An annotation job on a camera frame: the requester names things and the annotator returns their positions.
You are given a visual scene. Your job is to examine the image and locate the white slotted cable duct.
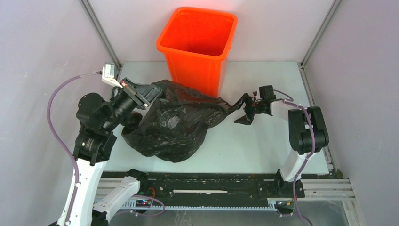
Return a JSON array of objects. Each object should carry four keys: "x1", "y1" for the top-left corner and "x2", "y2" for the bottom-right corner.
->
[{"x1": 120, "y1": 199, "x2": 294, "y2": 211}]

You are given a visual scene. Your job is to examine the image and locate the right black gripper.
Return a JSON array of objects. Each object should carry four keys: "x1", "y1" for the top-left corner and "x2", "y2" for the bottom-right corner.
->
[{"x1": 228, "y1": 92, "x2": 265, "y2": 125}]

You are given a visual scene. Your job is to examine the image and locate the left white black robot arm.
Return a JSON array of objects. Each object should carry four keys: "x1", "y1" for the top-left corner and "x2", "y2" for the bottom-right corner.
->
[{"x1": 55, "y1": 78, "x2": 162, "y2": 226}]

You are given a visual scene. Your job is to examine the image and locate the black plastic trash bag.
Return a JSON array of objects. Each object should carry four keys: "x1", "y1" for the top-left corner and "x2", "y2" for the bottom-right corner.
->
[{"x1": 121, "y1": 80, "x2": 239, "y2": 163}]

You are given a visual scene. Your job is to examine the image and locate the small circuit board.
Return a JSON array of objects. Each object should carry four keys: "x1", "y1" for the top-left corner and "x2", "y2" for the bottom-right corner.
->
[{"x1": 135, "y1": 200, "x2": 152, "y2": 208}]

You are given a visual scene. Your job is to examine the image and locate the left aluminium frame post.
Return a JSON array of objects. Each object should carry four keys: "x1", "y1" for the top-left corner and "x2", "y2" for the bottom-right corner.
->
[{"x1": 79, "y1": 0, "x2": 122, "y2": 70}]

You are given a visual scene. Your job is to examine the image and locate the aluminium frame post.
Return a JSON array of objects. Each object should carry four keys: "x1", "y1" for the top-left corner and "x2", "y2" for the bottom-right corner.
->
[
  {"x1": 301, "y1": 0, "x2": 343, "y2": 68},
  {"x1": 79, "y1": 0, "x2": 122, "y2": 70}
]

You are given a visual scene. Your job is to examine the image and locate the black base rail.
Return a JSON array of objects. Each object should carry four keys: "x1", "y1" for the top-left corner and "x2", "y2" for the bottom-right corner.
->
[{"x1": 124, "y1": 170, "x2": 339, "y2": 209}]

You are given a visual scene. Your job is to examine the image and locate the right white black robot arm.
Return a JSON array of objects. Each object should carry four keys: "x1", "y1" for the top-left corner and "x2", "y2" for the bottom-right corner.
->
[{"x1": 231, "y1": 85, "x2": 329, "y2": 198}]

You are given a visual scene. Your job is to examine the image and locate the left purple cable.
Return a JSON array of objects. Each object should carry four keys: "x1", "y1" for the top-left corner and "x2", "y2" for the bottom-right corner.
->
[{"x1": 47, "y1": 72, "x2": 167, "y2": 226}]

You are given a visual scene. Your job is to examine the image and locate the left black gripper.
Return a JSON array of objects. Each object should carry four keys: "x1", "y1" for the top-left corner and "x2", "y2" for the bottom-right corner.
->
[{"x1": 103, "y1": 76, "x2": 166, "y2": 131}]

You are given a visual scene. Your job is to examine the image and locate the right aluminium frame post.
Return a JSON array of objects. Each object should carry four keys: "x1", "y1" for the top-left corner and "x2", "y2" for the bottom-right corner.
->
[{"x1": 301, "y1": 0, "x2": 343, "y2": 68}]

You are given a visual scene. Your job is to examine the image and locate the orange plastic trash bin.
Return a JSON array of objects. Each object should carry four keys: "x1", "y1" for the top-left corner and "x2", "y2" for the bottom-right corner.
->
[{"x1": 156, "y1": 7, "x2": 238, "y2": 97}]

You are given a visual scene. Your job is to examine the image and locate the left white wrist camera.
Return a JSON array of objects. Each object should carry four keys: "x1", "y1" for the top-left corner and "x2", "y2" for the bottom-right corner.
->
[{"x1": 102, "y1": 63, "x2": 122, "y2": 88}]

